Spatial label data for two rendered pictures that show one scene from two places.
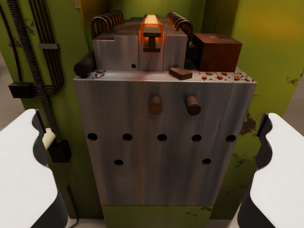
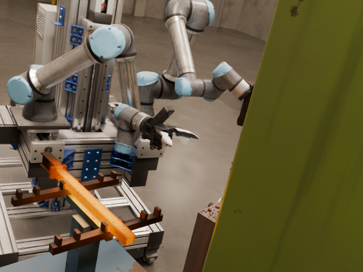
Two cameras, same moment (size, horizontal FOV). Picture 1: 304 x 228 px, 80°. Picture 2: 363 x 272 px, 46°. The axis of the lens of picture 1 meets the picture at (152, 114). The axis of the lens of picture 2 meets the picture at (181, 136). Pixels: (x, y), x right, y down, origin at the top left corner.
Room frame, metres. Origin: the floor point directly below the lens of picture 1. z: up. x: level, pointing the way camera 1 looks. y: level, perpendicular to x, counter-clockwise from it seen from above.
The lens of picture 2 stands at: (0.93, -1.16, 1.56)
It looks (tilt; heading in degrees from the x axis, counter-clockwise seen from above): 21 degrees down; 126
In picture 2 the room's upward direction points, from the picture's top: 13 degrees clockwise
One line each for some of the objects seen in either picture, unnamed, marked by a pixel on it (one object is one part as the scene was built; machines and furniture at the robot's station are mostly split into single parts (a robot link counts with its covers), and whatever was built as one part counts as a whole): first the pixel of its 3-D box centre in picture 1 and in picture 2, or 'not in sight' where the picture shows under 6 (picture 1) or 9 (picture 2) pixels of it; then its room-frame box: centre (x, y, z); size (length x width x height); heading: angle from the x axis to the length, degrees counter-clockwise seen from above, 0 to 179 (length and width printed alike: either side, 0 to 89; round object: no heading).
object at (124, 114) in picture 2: not in sight; (128, 116); (-0.20, -0.01, 0.98); 0.11 x 0.08 x 0.09; 1
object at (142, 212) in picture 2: not in sight; (127, 193); (0.22, -0.39, 0.96); 0.23 x 0.06 x 0.02; 173
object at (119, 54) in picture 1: (143, 35); not in sight; (0.62, 0.03, 0.96); 0.42 x 0.20 x 0.09; 1
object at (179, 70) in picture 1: (180, 73); not in sight; (0.38, -0.06, 0.92); 0.04 x 0.03 x 0.01; 32
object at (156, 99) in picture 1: (155, 105); not in sight; (0.33, -0.01, 0.87); 0.04 x 0.03 x 0.03; 1
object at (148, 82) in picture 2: not in sight; (146, 86); (-0.47, 0.36, 0.98); 0.13 x 0.12 x 0.14; 70
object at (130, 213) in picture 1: (154, 180); not in sight; (0.63, -0.02, 0.23); 0.56 x 0.38 x 0.47; 1
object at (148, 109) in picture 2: not in sight; (140, 108); (-0.48, 0.36, 0.87); 0.15 x 0.15 x 0.10
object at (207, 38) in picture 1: (212, 51); not in sight; (0.47, -0.15, 0.95); 0.12 x 0.09 x 0.07; 1
